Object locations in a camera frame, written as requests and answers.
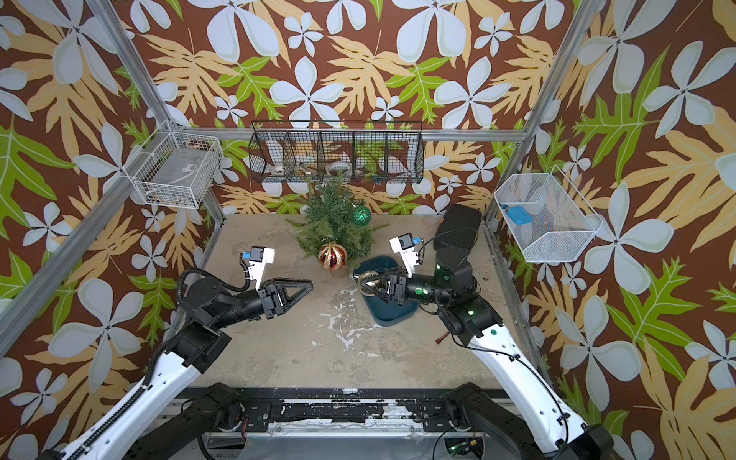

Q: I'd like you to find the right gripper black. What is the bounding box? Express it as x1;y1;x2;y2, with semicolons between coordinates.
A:
366;268;456;311

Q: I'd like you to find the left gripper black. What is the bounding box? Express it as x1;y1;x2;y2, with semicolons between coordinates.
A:
213;276;308;333

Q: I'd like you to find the red gold striped ornament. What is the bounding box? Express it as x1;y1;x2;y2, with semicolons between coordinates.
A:
317;243;348;270

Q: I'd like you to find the green glitter ball ornament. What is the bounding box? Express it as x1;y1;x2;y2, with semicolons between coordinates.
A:
352;205;372;226

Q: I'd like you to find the gold ball ornament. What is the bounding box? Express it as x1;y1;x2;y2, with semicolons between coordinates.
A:
356;270;378;296

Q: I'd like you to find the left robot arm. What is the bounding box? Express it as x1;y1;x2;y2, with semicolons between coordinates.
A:
40;268;314;459

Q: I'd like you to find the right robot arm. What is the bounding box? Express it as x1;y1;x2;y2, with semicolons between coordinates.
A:
356;247;613;459

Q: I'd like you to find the small green christmas tree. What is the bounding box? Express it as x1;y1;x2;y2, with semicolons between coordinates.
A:
287;178;377;268

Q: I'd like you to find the teal plastic tray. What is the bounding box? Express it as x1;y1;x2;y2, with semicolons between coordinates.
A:
353;255;420;329

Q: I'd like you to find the black hard case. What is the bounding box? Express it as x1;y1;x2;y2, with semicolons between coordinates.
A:
432;204;482;251

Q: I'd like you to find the blue object in basket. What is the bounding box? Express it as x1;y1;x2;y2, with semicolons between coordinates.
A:
506;206;533;225

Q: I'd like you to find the white mesh basket right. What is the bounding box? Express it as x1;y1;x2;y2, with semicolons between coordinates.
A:
494;168;604;265

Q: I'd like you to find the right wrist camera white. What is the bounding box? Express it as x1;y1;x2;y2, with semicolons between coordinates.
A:
389;233;422;278

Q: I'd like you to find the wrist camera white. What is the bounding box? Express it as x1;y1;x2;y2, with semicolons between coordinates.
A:
241;246;275;289
389;233;422;278

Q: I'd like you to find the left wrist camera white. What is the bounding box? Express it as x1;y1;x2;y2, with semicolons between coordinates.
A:
241;246;275;289

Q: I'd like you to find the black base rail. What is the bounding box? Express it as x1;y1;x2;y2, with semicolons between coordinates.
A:
194;387;507;433

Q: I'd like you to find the black wire basket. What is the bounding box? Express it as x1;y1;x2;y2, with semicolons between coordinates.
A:
245;120;426;184

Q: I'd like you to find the white wire basket left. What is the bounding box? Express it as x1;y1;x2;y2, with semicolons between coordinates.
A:
128;122;223;209

